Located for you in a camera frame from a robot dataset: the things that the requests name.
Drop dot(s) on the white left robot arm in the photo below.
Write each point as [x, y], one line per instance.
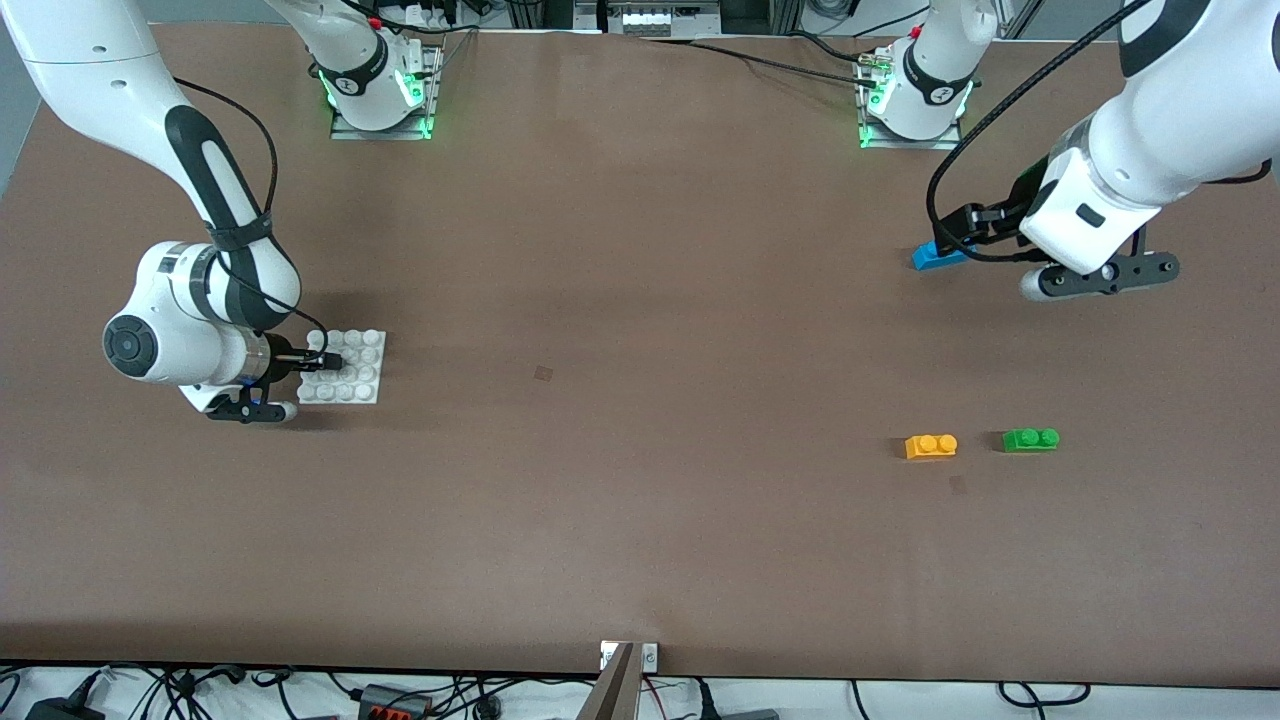
[1170, 130]

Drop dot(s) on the blue three-stud block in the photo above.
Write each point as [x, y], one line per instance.
[930, 260]

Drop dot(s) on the green two-stud block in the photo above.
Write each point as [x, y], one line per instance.
[1030, 441]

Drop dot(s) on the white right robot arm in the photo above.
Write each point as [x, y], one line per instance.
[90, 60]

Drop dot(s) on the white power strip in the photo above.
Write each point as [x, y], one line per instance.
[650, 20]

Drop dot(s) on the yellow two-stud block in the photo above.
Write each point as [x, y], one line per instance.
[930, 448]

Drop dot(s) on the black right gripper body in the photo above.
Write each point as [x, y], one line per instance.
[287, 356]

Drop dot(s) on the grey brown camera beam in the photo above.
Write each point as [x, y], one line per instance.
[612, 695]

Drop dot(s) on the white studded base plate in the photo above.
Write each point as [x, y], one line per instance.
[360, 375]

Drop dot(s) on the small metal bracket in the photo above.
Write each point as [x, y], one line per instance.
[650, 657]

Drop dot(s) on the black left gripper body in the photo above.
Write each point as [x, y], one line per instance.
[1012, 207]

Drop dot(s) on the black power adapter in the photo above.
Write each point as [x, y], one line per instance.
[60, 710]

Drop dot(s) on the grey orange connector box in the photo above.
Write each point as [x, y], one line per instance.
[395, 705]

